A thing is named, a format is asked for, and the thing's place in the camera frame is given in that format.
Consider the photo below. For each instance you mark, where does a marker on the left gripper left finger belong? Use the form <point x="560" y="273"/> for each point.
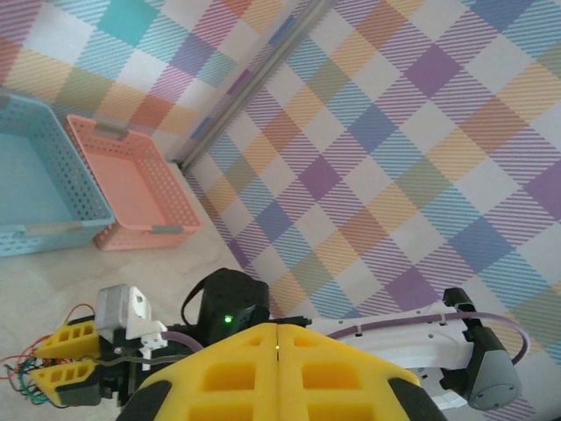
<point x="228" y="386"/>

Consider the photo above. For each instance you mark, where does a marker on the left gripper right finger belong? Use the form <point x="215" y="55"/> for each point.
<point x="333" y="386"/>

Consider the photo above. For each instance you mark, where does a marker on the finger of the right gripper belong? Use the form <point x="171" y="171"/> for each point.
<point x="66" y="381"/>
<point x="70" y="340"/>

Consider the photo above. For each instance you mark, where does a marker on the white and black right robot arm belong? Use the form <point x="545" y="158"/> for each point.
<point x="394" y="346"/>

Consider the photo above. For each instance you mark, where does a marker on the pink plastic basket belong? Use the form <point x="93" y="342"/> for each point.
<point x="140" y="188"/>

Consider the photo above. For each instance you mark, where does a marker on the blue plastic basket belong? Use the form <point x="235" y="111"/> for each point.
<point x="39" y="175"/>

